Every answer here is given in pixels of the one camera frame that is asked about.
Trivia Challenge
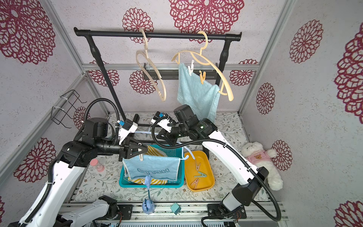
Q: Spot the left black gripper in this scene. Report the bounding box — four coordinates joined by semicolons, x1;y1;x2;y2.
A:
96;137;148;162

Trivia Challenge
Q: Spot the grey clothespin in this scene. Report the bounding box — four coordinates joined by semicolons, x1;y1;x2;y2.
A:
138;148;144;161

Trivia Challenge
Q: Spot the light blue hanger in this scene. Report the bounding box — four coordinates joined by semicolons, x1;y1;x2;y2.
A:
129;129;196;161

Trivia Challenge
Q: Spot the yellow striped towel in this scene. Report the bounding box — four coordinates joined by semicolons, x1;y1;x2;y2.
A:
127;147;169;185

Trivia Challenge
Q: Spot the blue hello towel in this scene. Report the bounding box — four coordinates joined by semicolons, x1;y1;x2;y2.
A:
123;155;181;181

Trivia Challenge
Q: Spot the peach pink clothespin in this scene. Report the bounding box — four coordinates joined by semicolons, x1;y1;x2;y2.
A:
195;160;201;172

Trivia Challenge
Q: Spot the green clothespin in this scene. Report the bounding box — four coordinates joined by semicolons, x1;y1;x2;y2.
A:
194;171;208;178

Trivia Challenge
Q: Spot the cream plastic hanger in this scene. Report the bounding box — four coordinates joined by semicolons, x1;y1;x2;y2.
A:
135;27;166;102

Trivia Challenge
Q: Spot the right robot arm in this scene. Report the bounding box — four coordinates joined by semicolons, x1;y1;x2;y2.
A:
151;105;282;226

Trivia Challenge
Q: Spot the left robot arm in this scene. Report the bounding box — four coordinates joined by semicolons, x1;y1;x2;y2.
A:
9;98;147;227

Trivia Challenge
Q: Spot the beige plastic hanger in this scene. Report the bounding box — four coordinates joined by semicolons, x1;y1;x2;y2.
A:
172;30;241;101

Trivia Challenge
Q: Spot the yellow plastic tray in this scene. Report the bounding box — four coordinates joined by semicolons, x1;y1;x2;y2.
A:
184;150;215;192

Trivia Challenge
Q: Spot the teal plain towel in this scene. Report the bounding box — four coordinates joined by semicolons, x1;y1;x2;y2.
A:
177;63;220;123

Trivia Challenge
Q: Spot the orange clothespin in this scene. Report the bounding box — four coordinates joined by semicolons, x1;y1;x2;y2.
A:
199;71;206;85

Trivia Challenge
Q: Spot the white clothespin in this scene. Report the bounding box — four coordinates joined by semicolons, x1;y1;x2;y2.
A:
188;60;194;76

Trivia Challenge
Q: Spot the small teal cube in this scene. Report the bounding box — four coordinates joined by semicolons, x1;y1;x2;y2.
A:
170;203;181;215

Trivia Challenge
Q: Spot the white teddy bear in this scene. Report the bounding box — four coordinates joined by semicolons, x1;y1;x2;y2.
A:
241;142;283;191

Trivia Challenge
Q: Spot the black clothes rack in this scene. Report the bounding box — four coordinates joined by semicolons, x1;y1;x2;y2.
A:
73;27;242;159

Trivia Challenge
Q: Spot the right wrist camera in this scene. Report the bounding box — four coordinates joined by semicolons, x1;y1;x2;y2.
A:
151;112;176;132

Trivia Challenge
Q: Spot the black wire wall rack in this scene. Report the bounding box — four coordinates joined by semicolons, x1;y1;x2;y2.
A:
50;89;86;129

